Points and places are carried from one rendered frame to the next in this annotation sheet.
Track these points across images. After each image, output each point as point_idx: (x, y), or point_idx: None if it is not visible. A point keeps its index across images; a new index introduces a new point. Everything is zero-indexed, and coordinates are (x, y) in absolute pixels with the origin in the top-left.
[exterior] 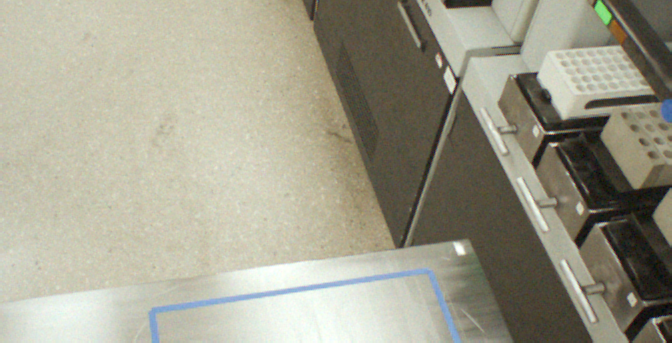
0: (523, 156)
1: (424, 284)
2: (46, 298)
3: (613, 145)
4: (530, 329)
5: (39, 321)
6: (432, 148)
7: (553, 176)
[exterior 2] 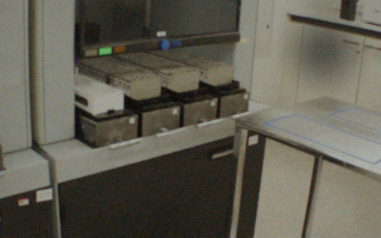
0: None
1: (272, 123)
2: None
3: (139, 94)
4: (179, 193)
5: None
6: None
7: (153, 121)
